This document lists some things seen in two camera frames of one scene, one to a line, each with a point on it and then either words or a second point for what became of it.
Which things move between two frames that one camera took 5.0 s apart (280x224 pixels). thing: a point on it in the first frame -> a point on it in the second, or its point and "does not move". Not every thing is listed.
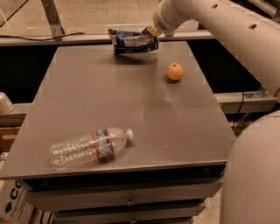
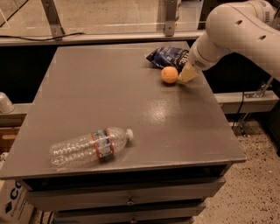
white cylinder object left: (6, 105) does not move
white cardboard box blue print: (16, 204) does not move
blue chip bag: (128, 42) -> (164, 56)
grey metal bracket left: (54, 23) does not move
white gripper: (160, 21) -> (198, 59)
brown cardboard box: (7, 137) does not move
